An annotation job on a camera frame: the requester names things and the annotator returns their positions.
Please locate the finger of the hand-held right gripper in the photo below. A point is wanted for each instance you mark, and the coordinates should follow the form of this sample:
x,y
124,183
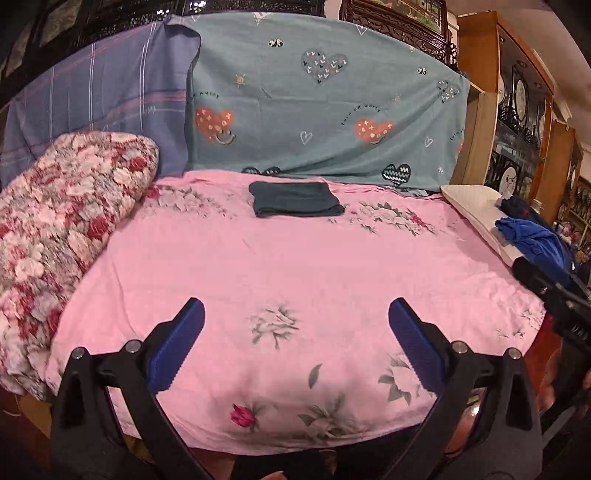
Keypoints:
x,y
531,274

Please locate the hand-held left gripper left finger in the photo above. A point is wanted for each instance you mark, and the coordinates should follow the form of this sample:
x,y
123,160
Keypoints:
x,y
178,341

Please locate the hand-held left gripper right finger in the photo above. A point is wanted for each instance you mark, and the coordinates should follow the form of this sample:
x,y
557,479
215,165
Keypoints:
x,y
415,341

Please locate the dark teal pants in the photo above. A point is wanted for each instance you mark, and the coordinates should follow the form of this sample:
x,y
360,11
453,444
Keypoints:
x,y
295,198

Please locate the person's right hand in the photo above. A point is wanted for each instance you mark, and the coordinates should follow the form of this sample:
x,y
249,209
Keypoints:
x,y
549,383

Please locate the blue garment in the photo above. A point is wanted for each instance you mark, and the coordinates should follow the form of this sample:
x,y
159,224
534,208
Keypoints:
x,y
531,235

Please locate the dark navy garment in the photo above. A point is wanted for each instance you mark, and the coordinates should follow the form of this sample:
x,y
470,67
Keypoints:
x,y
521,207

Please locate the white quilted pillow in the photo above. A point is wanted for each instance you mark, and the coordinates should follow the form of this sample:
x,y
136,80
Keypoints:
x,y
471,203

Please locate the white decorative plate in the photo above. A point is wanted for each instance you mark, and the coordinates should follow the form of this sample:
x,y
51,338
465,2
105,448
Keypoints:
x,y
521,94
508,179

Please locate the pink floral bedsheet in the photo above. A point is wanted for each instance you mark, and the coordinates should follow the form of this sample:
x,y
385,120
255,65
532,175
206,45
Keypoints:
x,y
300,267

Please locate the red floral quilt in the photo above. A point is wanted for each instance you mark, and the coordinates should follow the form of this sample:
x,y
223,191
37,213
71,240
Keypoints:
x,y
60,221

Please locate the person's dark clothing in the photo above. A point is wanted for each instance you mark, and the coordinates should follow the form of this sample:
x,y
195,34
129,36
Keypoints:
x,y
295,466

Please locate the wooden display cabinet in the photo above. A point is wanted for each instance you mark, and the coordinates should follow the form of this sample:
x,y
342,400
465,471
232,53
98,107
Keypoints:
x,y
480,106

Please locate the purple striped cloth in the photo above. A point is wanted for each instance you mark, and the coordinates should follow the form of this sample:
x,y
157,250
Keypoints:
x,y
106,92

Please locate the teal heart-print cloth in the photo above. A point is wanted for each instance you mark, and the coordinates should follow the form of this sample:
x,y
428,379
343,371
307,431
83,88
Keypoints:
x,y
286,92

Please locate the framed picture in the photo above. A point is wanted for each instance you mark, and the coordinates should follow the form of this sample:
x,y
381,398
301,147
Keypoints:
x,y
415,11

